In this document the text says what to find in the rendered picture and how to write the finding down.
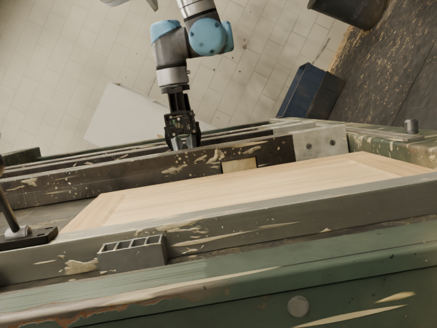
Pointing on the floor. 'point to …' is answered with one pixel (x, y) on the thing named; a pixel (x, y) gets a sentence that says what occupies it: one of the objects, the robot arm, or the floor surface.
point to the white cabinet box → (128, 117)
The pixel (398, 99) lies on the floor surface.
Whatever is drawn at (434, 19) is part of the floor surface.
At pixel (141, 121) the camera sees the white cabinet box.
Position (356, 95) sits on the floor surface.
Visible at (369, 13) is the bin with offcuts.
